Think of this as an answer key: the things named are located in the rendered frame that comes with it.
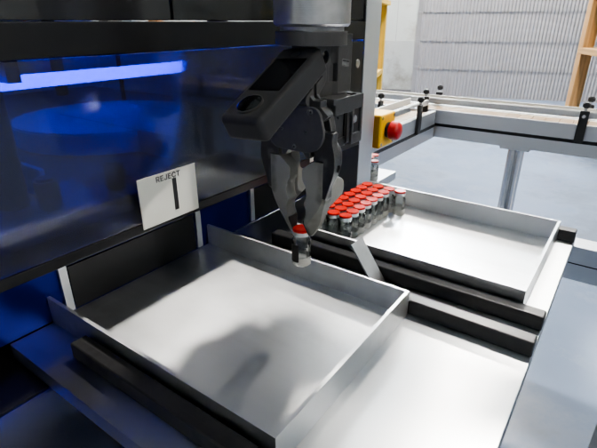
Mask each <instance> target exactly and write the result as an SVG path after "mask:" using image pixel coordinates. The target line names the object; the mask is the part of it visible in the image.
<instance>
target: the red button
mask: <svg viewBox="0 0 597 448"><path fill-rule="evenodd" d="M401 135H402V124H401V123H400V122H397V121H392V122H391V123H390V124H389V126H388V129H387V137H388V139H390V140H398V139H400V137H401Z"/></svg>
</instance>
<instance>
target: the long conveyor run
mask: <svg viewBox="0 0 597 448"><path fill-rule="evenodd" d="M437 89H438V90H439V91H438V92H436V95H435V94H428V93H429V92H430V90H429V89H425V90H424V91H423V93H414V92H395V91H384V90H376V101H375V108H377V107H378V101H379V98H378V94H380V93H384V94H385V98H384V99H382V100H383V101H384V105H388V104H391V103H394V102H397V101H400V100H405V99H408V98H411V101H410V104H409V105H411V104H414V103H417V102H416V101H418V97H424V98H425V100H429V105H427V106H424V107H423V112H428V111H432V110H435V111H436V117H435V124H434V137H439V138H445V139H452V140H464V141H471V142H477V143H484V144H490V145H497V146H503V147H510V148H522V149H528V150H536V151H542V152H548V153H554V154H562V155H568V156H580V157H587V158H593V159H597V120H596V119H597V108H594V106H595V105H592V104H593V102H595V100H596V98H595V97H594V96H590V97H588V102H585V103H583V108H577V107H567V106H557V105H546V104H537V103H526V102H516V101H506V100H486V99H476V98H466V97H455V96H445V95H443V92H441V90H442V89H443V86H442V85H438V86H437ZM389 99H390V100H389ZM442 104H445V105H442ZM409 105H406V106H409ZM451 105H454V106H451ZM406 106H403V107H406ZM461 106H463V107H461ZM403 107H401V108H403ZM470 107H472V108H470ZM488 108H490V109H488ZM497 109H499V110H497ZM506 110H509V111H506ZM515 111H518V112H515ZM524 112H527V113H524ZM533 113H536V114H533ZM542 114H544V115H542ZM551 115H554V116H551ZM570 116H572V117H570Z"/></svg>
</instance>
